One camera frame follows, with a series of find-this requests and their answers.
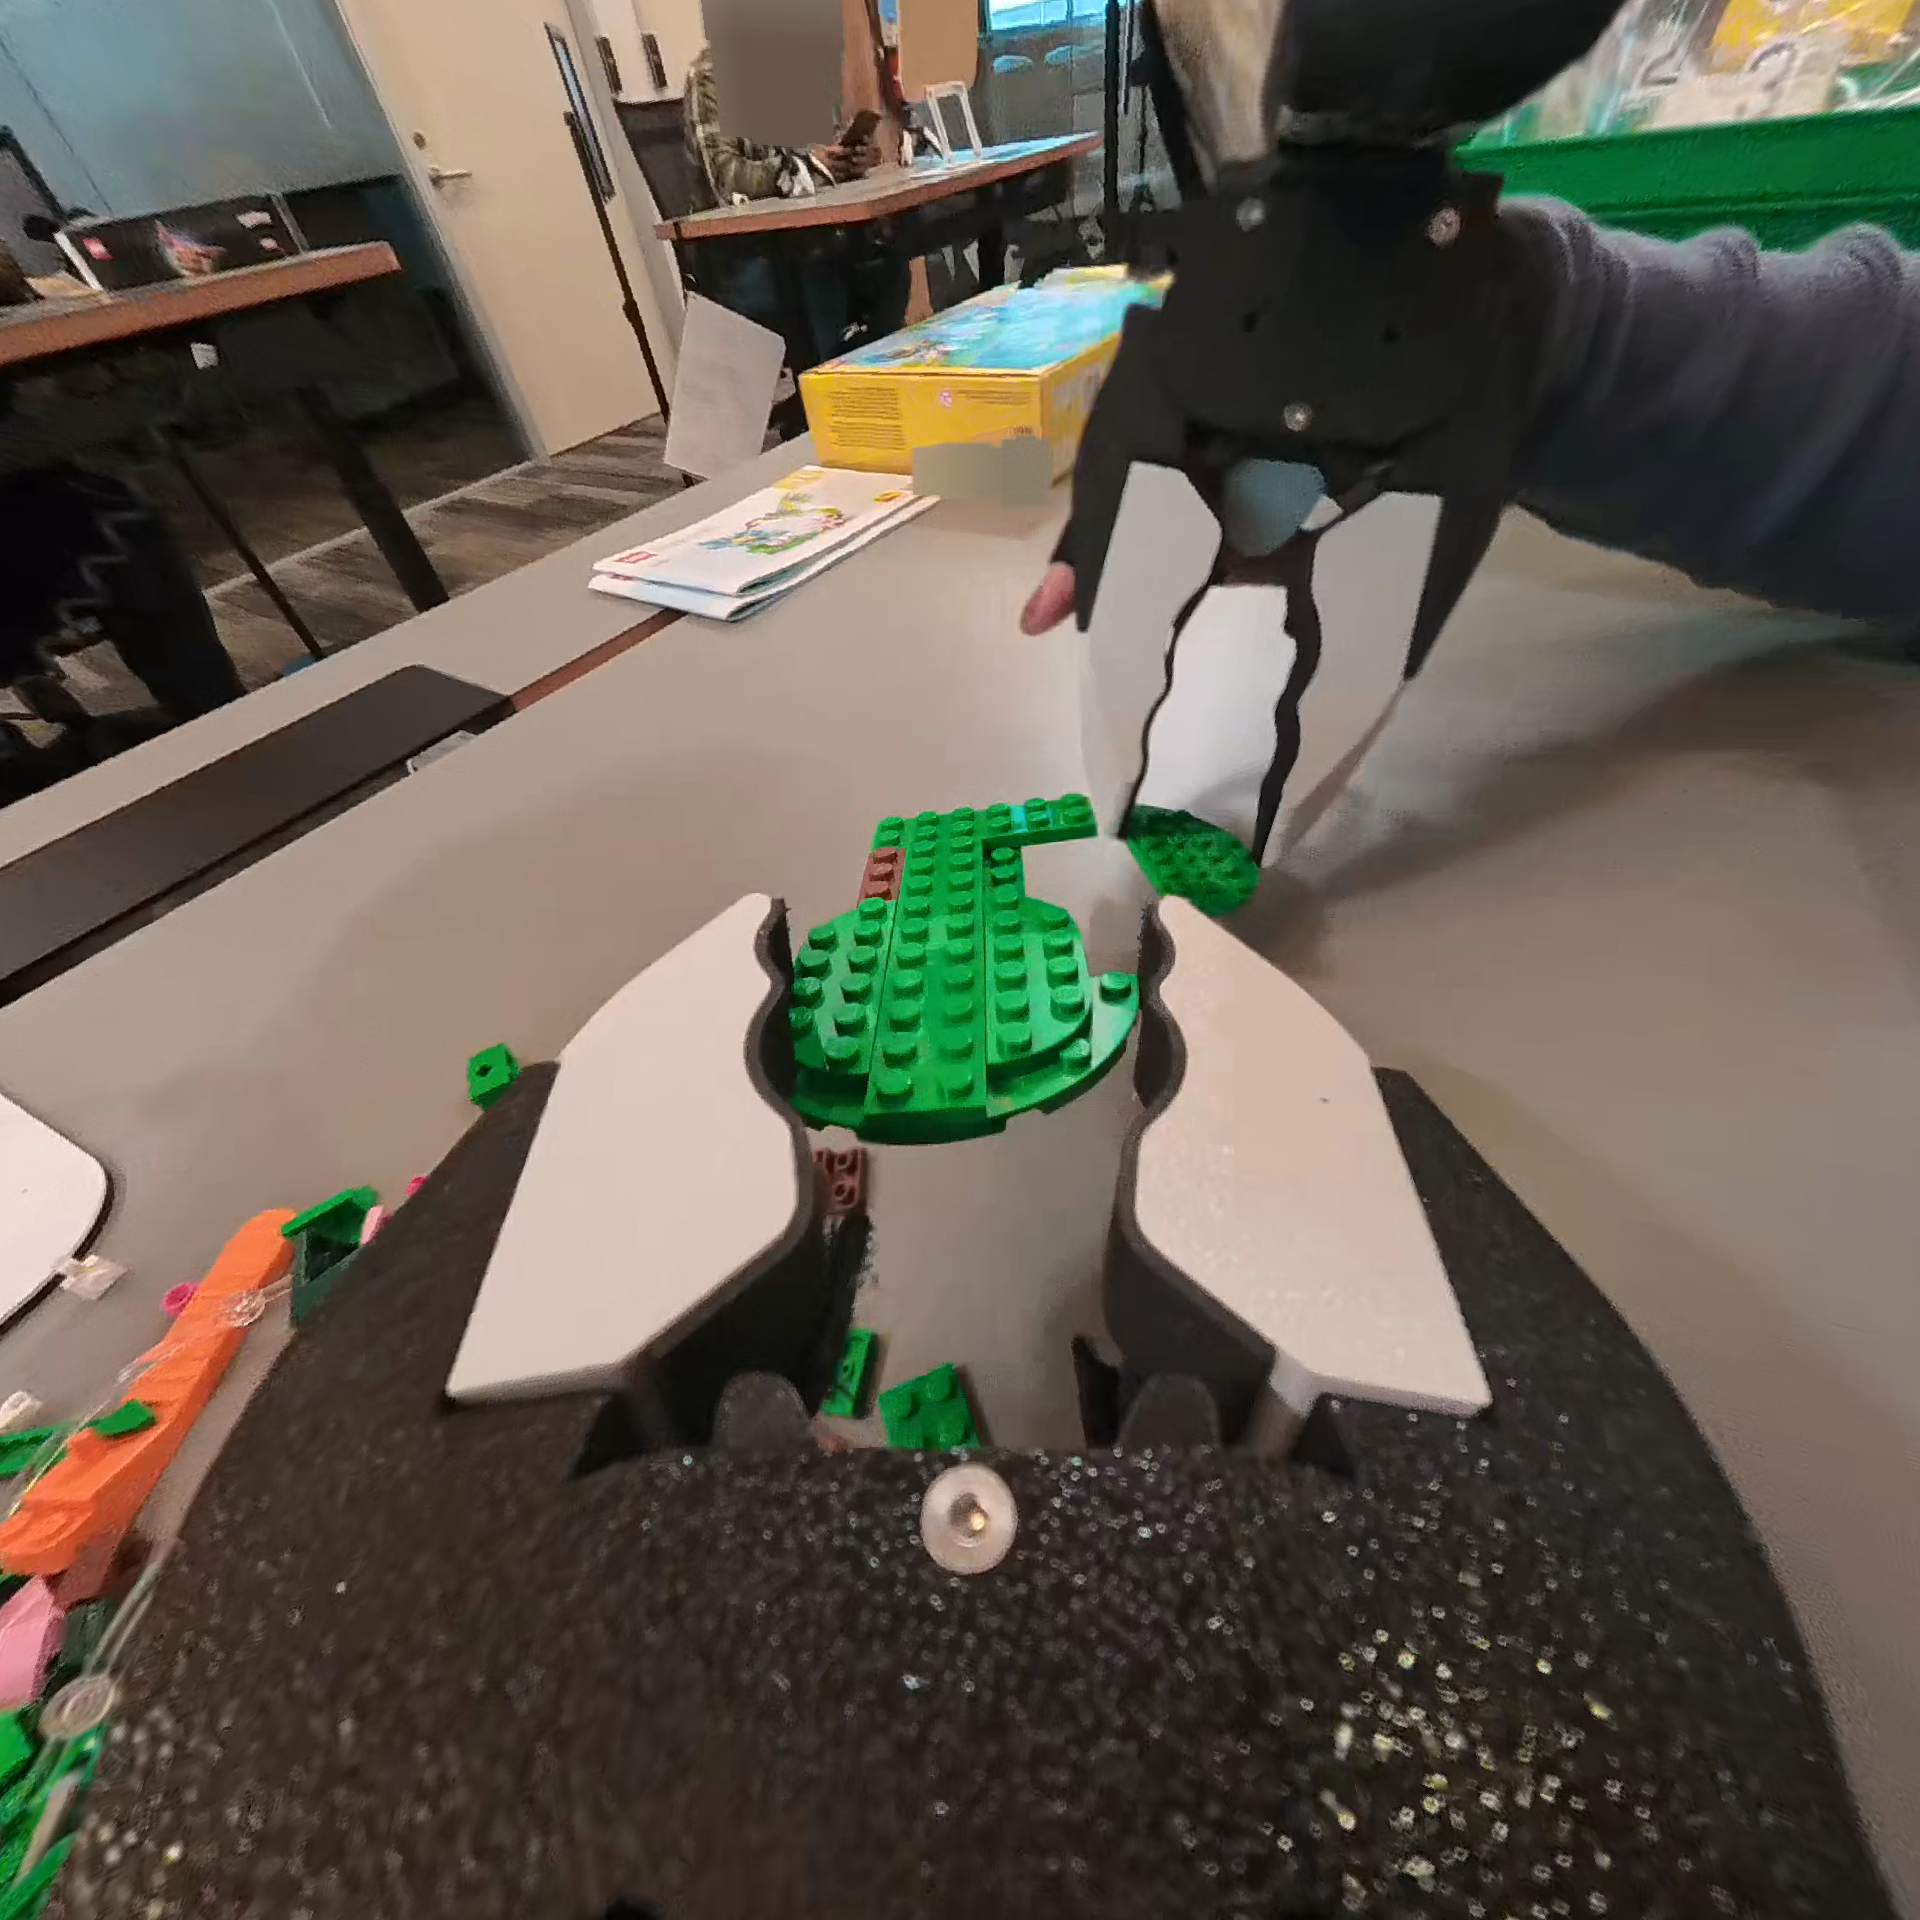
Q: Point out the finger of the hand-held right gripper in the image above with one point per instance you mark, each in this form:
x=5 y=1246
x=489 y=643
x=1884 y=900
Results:
x=1359 y=628
x=1133 y=600

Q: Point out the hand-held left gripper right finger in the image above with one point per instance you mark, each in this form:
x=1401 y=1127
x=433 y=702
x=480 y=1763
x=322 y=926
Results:
x=1289 y=1200

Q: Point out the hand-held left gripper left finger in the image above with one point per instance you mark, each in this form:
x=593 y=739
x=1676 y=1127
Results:
x=646 y=1200

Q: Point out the small green wedge lego plate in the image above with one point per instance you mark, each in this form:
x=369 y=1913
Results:
x=1201 y=862

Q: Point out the green lego plate assembly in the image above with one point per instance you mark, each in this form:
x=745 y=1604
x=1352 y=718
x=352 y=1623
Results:
x=961 y=975

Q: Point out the person's right forearm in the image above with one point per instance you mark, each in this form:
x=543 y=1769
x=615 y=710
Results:
x=1725 y=420

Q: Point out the small brown lego piece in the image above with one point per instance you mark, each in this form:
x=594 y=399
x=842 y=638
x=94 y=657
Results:
x=839 y=1179

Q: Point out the small green lego brick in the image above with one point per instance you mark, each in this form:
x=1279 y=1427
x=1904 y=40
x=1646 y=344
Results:
x=492 y=1074

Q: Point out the yellow lego box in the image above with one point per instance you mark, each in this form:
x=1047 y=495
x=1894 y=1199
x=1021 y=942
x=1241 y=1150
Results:
x=930 y=411

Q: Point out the dark lego box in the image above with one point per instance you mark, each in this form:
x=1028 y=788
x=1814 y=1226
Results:
x=196 y=241

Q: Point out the person's right hand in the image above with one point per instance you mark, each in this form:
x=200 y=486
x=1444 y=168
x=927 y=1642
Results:
x=1053 y=604

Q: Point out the instruction booklet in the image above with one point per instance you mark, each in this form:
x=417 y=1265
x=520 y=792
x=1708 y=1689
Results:
x=705 y=604
x=764 y=524

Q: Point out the clear sign holder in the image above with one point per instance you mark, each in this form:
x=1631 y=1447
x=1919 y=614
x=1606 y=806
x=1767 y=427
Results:
x=950 y=129

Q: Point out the green storage bin stack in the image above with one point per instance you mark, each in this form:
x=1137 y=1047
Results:
x=1725 y=188

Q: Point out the wooden desk with black legs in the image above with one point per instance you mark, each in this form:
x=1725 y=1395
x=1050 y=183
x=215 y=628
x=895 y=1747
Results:
x=181 y=292
x=902 y=182

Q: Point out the white paper sheet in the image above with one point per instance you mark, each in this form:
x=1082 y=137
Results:
x=721 y=390

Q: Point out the orange brick separator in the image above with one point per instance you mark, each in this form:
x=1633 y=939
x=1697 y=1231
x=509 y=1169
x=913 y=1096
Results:
x=181 y=1350

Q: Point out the clear plastic bag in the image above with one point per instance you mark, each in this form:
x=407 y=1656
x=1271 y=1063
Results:
x=1770 y=60

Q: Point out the white book stand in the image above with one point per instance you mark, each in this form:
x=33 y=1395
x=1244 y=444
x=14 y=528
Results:
x=45 y=1200

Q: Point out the white door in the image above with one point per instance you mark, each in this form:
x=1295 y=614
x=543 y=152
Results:
x=494 y=225

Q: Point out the black tripod stand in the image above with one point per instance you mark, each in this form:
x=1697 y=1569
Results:
x=578 y=105

